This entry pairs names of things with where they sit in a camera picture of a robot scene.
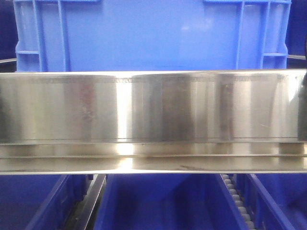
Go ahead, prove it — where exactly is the large blue plastic bin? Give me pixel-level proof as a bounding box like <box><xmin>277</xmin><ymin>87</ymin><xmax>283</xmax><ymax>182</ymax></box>
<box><xmin>13</xmin><ymin>0</ymin><xmax>291</xmax><ymax>72</ymax></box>

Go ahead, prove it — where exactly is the lower middle blue bin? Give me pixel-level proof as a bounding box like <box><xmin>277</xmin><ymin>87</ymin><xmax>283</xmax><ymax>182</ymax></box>
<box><xmin>94</xmin><ymin>174</ymin><xmax>248</xmax><ymax>230</ymax></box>

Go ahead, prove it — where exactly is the lower roller track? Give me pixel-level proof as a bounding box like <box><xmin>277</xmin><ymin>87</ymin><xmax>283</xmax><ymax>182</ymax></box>
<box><xmin>221</xmin><ymin>174</ymin><xmax>255</xmax><ymax>230</ymax></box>

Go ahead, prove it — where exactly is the lower left metal track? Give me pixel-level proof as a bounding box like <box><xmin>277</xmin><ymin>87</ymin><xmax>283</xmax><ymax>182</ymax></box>
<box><xmin>63</xmin><ymin>174</ymin><xmax>106</xmax><ymax>230</ymax></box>

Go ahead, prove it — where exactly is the lower right blue bin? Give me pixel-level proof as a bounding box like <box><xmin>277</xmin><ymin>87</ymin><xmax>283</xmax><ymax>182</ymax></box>
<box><xmin>232</xmin><ymin>173</ymin><xmax>307</xmax><ymax>230</ymax></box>

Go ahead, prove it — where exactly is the lower left blue bin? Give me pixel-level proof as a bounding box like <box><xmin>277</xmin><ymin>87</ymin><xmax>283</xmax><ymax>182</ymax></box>
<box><xmin>0</xmin><ymin>175</ymin><xmax>93</xmax><ymax>230</ymax></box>

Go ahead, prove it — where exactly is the steel shelf front rail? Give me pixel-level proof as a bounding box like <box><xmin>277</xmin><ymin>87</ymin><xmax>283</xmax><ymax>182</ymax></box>
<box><xmin>0</xmin><ymin>69</ymin><xmax>307</xmax><ymax>174</ymax></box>

